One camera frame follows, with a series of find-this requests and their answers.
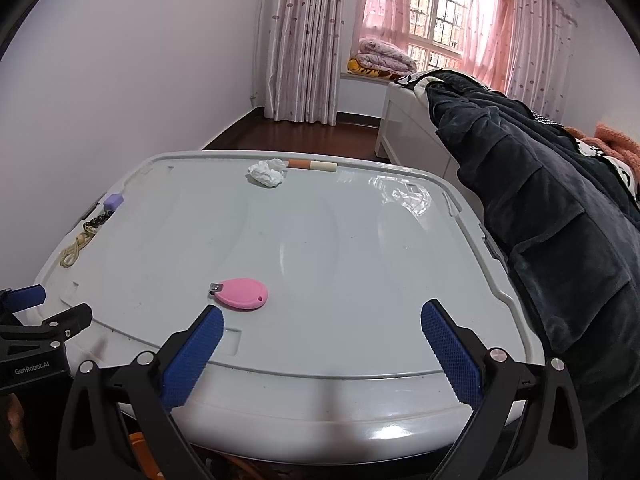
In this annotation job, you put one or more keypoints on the orange bin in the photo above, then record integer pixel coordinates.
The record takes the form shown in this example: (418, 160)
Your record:
(137, 447)

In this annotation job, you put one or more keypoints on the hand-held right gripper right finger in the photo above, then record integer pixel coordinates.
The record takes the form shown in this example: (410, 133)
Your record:
(450, 350)

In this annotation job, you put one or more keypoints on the white plastic storage box lid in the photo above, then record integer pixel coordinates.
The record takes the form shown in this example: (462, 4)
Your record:
(310, 260)

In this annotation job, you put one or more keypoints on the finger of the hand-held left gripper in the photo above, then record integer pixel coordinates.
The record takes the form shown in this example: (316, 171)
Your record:
(70, 321)
(27, 296)

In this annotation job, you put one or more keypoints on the pink teardrop nail clipper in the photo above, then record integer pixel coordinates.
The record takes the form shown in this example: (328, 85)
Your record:
(242, 294)

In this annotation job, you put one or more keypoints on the orange and cream pen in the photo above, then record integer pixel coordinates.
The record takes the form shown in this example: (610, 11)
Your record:
(312, 165)

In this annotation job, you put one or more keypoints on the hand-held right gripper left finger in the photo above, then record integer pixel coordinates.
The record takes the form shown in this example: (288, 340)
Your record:
(195, 350)

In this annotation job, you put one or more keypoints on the small purple case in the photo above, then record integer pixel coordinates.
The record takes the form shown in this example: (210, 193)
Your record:
(113, 202)

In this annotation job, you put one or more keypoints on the orange fleece cloth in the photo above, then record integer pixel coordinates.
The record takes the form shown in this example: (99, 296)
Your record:
(620, 140)

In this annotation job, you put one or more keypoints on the dark grey fleece robe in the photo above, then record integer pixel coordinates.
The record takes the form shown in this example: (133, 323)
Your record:
(550, 210)

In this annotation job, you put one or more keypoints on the white bed frame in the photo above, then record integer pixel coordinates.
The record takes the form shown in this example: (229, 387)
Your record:
(410, 125)

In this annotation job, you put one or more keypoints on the folded pink quilt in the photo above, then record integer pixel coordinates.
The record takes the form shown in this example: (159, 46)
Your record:
(385, 55)

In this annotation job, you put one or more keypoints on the pale dotted curtain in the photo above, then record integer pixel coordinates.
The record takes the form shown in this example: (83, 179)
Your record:
(540, 35)
(305, 35)

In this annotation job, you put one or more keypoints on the window with pink sheer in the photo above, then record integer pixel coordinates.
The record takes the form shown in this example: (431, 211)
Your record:
(445, 15)

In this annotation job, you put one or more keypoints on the crumpled white tissue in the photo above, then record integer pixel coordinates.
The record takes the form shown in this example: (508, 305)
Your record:
(265, 174)

